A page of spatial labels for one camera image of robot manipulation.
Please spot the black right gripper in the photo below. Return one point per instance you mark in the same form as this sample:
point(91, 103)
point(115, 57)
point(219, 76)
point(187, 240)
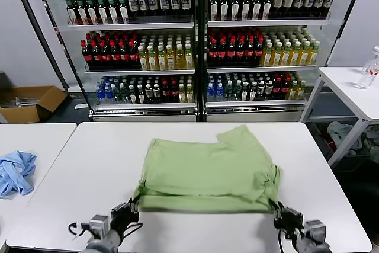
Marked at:
point(288, 220)

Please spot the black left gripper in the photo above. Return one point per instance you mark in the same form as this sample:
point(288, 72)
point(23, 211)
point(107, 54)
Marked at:
point(124, 219)

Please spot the light green polo shirt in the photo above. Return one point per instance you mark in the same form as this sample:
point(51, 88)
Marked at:
point(207, 176)

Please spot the white display cooler cabinet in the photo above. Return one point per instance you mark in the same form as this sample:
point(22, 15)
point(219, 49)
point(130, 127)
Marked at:
point(148, 115)

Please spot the white crumpled cloth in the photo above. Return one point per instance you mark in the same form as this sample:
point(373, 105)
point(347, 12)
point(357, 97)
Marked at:
point(340, 134)

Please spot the white cooler shelf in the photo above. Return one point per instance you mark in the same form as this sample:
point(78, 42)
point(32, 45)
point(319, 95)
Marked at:
point(254, 103)
point(145, 106)
point(139, 72)
point(130, 25)
point(260, 69)
point(266, 23)

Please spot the small dark white label bottle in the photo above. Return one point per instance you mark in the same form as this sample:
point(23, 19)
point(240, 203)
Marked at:
point(253, 93)
point(157, 94)
point(260, 90)
point(132, 96)
point(149, 94)
point(244, 93)
point(269, 90)
point(141, 96)

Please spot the small clear green bottle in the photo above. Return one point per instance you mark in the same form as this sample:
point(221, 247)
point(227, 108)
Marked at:
point(228, 91)
point(117, 95)
point(237, 91)
point(125, 95)

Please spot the small blue drink bottle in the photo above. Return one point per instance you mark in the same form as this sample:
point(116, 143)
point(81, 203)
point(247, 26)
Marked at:
point(219, 93)
point(99, 95)
point(210, 93)
point(108, 95)

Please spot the grey green cloth pile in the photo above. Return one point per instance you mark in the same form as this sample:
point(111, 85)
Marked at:
point(372, 143)

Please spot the small yellow juice bottle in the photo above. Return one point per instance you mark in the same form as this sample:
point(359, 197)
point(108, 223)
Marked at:
point(189, 94)
point(181, 94)
point(293, 91)
point(301, 90)

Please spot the small red label cola bottle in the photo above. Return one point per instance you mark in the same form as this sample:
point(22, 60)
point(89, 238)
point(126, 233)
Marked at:
point(174, 93)
point(165, 93)
point(285, 88)
point(276, 88)

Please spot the crumpled light blue shirt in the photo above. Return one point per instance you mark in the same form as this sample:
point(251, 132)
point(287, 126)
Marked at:
point(14, 173)

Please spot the open cardboard box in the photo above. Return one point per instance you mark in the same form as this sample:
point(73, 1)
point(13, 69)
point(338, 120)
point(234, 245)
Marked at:
point(53, 96)

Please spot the white side table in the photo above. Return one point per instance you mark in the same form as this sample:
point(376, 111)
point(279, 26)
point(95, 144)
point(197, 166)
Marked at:
point(346, 87)

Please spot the metal rods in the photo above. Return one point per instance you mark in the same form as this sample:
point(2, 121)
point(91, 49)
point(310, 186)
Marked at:
point(25, 101)

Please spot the red cap cola bottle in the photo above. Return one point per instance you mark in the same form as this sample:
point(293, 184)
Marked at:
point(259, 53)
point(133, 55)
point(114, 56)
point(86, 56)
point(213, 54)
point(104, 56)
point(95, 56)
point(231, 54)
point(240, 54)
point(123, 55)
point(222, 54)
point(250, 53)

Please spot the clear plastic water bottle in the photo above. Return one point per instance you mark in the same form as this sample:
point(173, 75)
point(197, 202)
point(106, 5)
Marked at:
point(368, 72)

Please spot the green cap tea bottle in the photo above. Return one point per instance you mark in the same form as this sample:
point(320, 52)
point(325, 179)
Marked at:
point(72, 13)
point(235, 8)
point(246, 8)
point(224, 8)
point(214, 8)
point(112, 12)
point(123, 12)
point(102, 13)
point(91, 13)
point(81, 13)
point(267, 8)
point(257, 8)

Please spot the white label dark drink bottle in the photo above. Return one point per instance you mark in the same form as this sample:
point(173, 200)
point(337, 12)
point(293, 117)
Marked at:
point(164, 4)
point(298, 1)
point(133, 5)
point(152, 4)
point(319, 1)
point(175, 3)
point(328, 1)
point(143, 4)
point(308, 1)
point(186, 3)

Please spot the beige label tea bottle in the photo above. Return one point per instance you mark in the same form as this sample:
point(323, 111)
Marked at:
point(287, 1)
point(277, 2)

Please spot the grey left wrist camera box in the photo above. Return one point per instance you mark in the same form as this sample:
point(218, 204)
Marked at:
point(99, 224)

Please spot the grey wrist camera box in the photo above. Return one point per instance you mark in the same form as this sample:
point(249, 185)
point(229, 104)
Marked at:
point(99, 224)
point(315, 229)

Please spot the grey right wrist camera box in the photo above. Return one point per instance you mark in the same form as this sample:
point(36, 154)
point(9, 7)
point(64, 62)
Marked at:
point(315, 229)

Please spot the white floor bracket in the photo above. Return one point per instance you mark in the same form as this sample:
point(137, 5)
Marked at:
point(81, 106)

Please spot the black cooler centre post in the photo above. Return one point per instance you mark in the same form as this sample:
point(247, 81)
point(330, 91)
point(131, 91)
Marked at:
point(201, 57)

